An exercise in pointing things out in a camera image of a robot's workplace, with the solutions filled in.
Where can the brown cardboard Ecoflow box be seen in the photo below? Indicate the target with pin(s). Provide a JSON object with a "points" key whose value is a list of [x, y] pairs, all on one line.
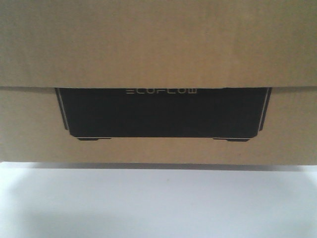
{"points": [[159, 81]]}

